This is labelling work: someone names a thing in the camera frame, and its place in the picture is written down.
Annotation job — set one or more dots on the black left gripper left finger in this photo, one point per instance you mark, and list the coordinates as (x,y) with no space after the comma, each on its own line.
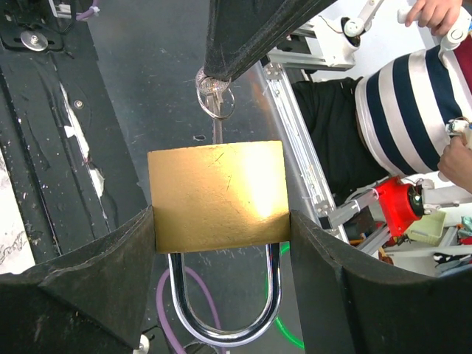
(90,300)

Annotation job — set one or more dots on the person's upper hand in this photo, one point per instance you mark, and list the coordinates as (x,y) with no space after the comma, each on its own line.
(438,15)

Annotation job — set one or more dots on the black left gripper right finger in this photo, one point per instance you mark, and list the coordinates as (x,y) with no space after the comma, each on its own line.
(349,302)

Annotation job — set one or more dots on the person in striped shirt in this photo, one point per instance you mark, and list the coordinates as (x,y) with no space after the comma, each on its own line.
(390,123)

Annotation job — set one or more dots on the silver key with ring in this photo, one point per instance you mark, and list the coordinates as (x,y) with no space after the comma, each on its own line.
(216,99)

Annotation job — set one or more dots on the brass padlock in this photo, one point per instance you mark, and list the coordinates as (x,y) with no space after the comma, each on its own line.
(214,197)

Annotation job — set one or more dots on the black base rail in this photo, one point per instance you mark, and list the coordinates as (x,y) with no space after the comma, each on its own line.
(67,177)

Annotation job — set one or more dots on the person's lower hand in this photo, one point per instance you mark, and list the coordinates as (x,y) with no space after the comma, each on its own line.
(455,163)

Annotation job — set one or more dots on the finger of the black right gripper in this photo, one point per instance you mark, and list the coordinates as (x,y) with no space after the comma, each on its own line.
(216,39)
(255,27)

